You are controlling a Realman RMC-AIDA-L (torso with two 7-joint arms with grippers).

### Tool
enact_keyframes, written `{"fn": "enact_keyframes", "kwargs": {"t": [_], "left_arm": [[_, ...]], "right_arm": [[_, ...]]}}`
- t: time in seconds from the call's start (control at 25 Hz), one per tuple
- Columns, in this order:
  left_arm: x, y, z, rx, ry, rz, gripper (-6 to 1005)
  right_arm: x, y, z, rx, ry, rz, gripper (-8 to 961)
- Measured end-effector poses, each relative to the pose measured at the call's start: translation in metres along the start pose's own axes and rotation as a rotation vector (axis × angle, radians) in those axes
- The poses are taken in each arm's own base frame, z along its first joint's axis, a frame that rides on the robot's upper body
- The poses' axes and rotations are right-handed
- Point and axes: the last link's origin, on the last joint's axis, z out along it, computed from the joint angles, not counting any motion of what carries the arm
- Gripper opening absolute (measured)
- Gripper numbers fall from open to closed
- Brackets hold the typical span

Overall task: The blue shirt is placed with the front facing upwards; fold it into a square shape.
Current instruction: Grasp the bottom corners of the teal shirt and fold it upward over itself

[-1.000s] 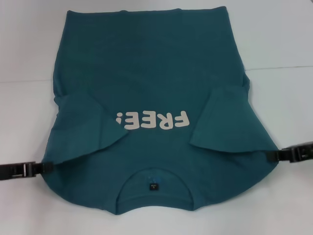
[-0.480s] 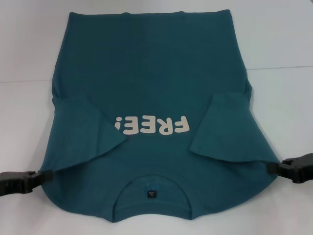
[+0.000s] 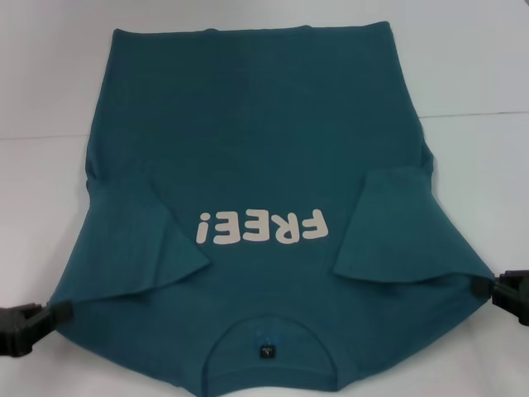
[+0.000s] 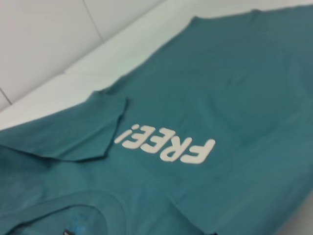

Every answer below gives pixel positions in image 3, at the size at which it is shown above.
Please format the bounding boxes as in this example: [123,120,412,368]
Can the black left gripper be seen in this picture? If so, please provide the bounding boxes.
[0,300,74,359]

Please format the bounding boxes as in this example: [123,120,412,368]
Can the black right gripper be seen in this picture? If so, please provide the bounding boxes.
[470,269,529,328]

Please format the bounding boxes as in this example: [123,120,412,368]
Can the teal blue FREE t-shirt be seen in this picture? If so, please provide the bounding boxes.
[49,22,497,397]

